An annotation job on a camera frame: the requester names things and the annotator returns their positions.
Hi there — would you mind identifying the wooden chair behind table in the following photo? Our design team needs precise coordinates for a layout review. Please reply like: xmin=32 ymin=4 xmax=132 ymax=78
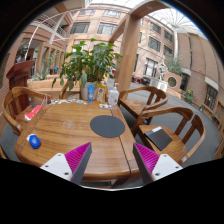
xmin=59 ymin=80 xmax=81 ymax=99

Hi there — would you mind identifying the wooden armchair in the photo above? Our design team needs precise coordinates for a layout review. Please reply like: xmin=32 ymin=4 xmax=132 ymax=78
xmin=118 ymin=86 xmax=168 ymax=118
xmin=2 ymin=87 xmax=50 ymax=135
xmin=132 ymin=106 xmax=206 ymax=165

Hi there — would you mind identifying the wooden armchair near right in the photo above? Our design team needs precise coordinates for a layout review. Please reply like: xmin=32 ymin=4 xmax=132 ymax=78
xmin=132 ymin=106 xmax=206 ymax=165

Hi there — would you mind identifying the black notebook on chair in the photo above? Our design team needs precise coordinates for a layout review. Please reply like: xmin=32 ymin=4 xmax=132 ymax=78
xmin=145 ymin=126 xmax=172 ymax=151

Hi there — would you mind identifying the wooden armchair far right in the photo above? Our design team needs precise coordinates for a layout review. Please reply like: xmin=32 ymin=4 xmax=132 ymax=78
xmin=118 ymin=86 xmax=168 ymax=118

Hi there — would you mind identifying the orange yellow bottle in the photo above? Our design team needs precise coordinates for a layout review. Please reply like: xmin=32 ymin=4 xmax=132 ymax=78
xmin=96 ymin=81 xmax=107 ymax=102

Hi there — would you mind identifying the wooden armchair left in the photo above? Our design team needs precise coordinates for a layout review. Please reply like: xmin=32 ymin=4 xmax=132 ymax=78
xmin=2 ymin=87 xmax=50 ymax=135

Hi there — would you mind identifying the red white book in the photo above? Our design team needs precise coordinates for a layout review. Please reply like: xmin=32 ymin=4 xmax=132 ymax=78
xmin=25 ymin=105 xmax=43 ymax=121

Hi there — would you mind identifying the wooden pillar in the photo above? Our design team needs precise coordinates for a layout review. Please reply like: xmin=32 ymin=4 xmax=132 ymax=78
xmin=109 ymin=0 xmax=167 ymax=91

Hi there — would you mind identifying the clear pump sanitizer bottle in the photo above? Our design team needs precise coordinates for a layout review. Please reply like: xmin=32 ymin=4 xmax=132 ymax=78
xmin=108 ymin=83 xmax=119 ymax=105

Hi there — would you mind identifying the round dark grey mouse pad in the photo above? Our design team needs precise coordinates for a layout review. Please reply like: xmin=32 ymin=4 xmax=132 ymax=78
xmin=90 ymin=115 xmax=125 ymax=138

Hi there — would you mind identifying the green potted plant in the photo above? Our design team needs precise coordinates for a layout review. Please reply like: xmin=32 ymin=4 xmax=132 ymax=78
xmin=59 ymin=41 xmax=123 ymax=99

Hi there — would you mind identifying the dark wooden lectern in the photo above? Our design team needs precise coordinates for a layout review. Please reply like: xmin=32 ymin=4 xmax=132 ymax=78
xmin=5 ymin=59 xmax=36 ymax=113

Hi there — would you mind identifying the wooden oval table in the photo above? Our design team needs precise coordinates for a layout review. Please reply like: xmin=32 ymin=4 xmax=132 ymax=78
xmin=15 ymin=103 xmax=140 ymax=183

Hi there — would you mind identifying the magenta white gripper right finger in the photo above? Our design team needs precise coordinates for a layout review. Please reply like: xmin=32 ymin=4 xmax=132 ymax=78
xmin=133 ymin=143 xmax=182 ymax=184

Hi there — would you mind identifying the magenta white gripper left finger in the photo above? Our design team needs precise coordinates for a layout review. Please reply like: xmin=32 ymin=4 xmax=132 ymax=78
xmin=41 ymin=143 xmax=92 ymax=185

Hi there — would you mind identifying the white statue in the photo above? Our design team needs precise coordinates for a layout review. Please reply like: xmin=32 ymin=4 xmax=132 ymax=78
xmin=157 ymin=63 xmax=167 ymax=81

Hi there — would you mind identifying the blue tube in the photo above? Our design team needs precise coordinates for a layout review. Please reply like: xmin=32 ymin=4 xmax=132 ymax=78
xmin=87 ymin=85 xmax=95 ymax=103

